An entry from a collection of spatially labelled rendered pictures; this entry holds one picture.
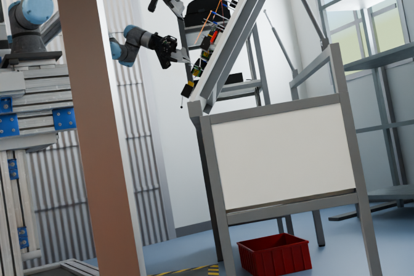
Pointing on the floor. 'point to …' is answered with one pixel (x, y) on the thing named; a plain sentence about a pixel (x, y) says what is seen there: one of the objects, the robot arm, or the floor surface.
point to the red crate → (275, 255)
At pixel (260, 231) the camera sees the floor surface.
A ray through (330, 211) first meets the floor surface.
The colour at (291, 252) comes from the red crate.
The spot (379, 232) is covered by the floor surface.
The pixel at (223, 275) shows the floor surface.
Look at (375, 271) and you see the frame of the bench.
